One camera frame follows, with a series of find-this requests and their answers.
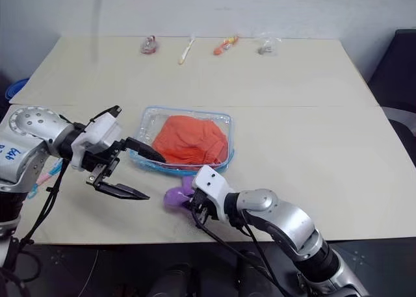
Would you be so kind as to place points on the cream toothbrush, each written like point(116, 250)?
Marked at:
point(186, 51)

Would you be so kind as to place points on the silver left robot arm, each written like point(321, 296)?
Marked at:
point(31, 137)

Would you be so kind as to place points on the blue bowl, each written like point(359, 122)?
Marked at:
point(14, 89)

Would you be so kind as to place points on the red item in clear bag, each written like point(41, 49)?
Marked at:
point(149, 45)

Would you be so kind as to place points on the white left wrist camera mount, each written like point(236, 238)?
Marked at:
point(99, 131)

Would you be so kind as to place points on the black chair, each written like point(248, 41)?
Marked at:
point(395, 69)

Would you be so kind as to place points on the orange cloth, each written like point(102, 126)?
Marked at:
point(191, 139)

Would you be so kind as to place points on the pink and blue small item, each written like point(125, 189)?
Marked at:
point(47, 176)

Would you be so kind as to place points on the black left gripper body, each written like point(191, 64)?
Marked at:
point(104, 162)

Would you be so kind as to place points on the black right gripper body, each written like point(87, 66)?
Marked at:
point(203, 209)

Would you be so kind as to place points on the clear blue-trimmed plastic pouch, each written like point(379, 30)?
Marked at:
point(149, 121)

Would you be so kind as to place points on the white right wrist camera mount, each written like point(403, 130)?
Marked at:
point(211, 183)

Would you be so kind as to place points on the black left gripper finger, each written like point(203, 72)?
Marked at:
point(123, 191)
point(146, 151)

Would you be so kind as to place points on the purple soft item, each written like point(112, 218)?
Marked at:
point(174, 196)

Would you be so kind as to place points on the orange item in clear wrapper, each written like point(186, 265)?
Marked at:
point(222, 46)

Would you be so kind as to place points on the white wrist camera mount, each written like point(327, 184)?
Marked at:
point(211, 183)
point(99, 131)

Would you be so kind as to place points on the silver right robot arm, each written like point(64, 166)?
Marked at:
point(292, 222)

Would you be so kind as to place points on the grey item in clear bag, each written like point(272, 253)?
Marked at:
point(266, 45)

